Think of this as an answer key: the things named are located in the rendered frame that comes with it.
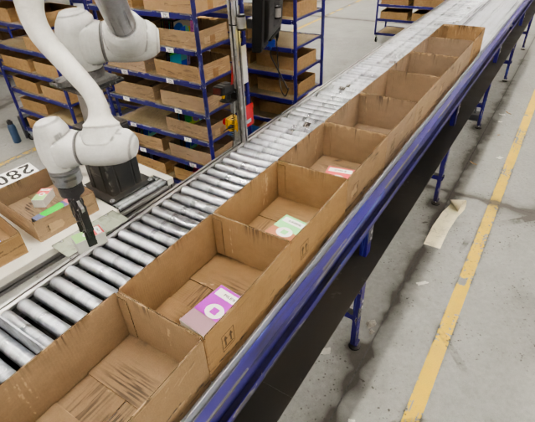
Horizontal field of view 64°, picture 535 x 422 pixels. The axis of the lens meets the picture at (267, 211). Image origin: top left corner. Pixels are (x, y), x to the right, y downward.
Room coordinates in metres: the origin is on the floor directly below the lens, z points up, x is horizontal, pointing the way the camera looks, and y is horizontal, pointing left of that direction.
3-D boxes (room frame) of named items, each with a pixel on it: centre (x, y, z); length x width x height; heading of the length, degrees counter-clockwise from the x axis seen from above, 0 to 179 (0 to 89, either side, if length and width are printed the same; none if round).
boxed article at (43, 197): (1.69, 1.02, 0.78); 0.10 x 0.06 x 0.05; 176
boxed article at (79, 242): (1.17, 0.61, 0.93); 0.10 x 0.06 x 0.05; 128
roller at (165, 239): (1.36, 0.38, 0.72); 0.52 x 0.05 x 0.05; 55
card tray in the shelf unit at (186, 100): (2.90, 0.44, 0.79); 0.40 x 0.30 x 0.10; 56
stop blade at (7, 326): (0.86, 0.73, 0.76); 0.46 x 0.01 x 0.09; 55
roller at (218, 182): (1.74, 0.12, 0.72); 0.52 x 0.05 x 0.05; 55
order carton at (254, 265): (0.87, 0.17, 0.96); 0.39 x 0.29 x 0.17; 145
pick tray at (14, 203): (1.62, 0.99, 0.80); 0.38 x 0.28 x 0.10; 50
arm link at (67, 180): (1.17, 0.61, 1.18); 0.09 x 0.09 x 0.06
